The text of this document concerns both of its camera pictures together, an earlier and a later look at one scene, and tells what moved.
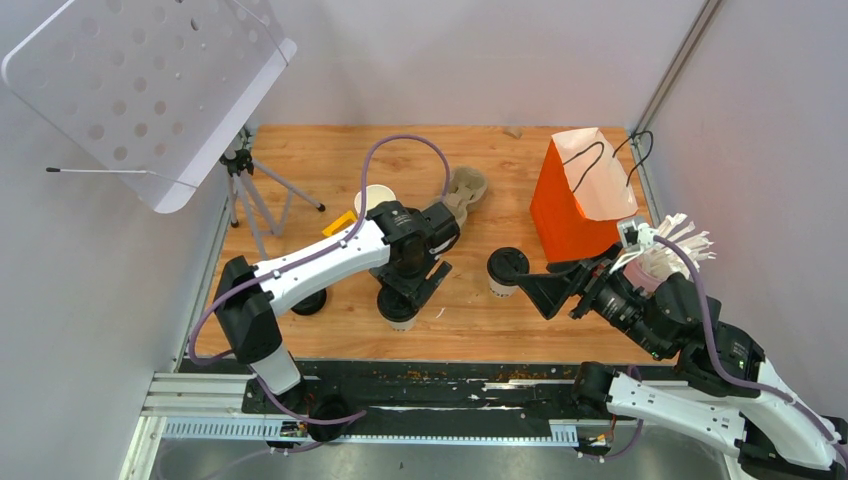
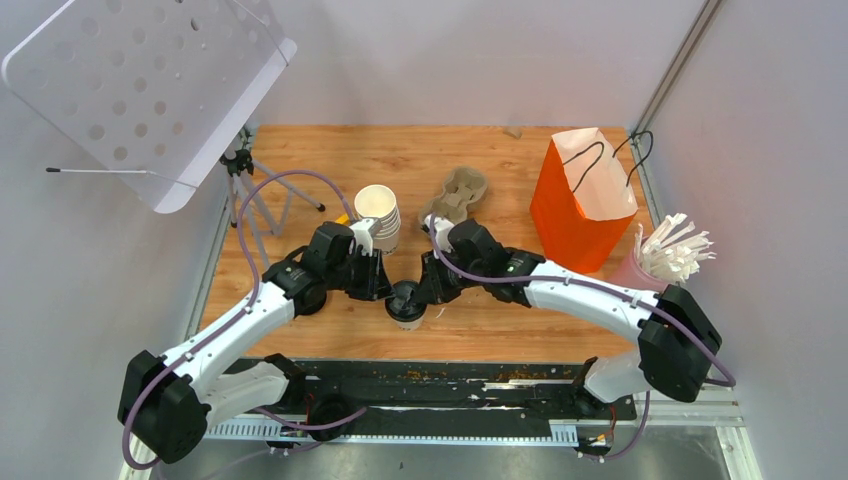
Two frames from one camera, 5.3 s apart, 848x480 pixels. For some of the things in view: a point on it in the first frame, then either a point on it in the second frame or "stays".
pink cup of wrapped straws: [648, 271] stays
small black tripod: [267, 196] stays
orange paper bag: [581, 197] stays
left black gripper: [390, 277] -> [377, 285]
